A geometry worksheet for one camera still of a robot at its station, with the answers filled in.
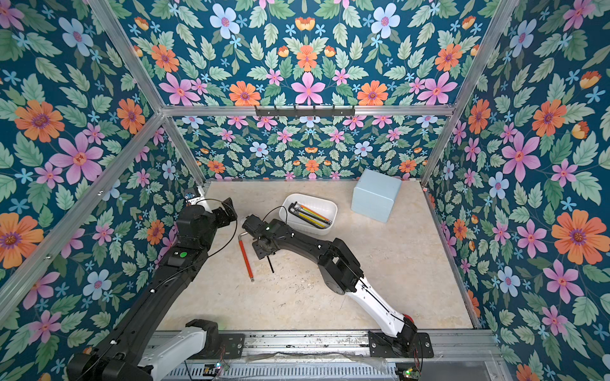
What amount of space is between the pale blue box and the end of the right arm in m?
0.40

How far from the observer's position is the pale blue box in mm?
948

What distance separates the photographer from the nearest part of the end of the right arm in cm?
69
